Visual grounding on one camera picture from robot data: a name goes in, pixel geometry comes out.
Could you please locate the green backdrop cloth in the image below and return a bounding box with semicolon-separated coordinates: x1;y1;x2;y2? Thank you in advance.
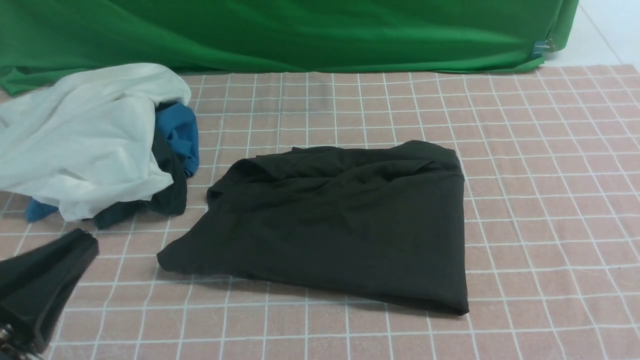
0;0;579;95

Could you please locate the blue binder clip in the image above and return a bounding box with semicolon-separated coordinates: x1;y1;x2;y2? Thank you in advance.
531;38;556;59

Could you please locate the blue garment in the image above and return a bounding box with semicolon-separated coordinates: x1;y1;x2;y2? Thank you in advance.
25;101;200;224

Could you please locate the white garment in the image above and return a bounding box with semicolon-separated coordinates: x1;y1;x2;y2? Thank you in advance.
0;63;192;222

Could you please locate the dark teal garment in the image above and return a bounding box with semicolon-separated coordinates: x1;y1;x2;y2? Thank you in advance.
93;126;188;230

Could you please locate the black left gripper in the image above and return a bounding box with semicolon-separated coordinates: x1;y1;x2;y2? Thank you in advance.
0;228;99;358

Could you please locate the gray long-sleeve top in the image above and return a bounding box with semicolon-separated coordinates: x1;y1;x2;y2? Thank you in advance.
157;140;469;316

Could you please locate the pink grid table mat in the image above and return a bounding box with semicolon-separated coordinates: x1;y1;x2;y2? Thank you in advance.
0;64;640;360

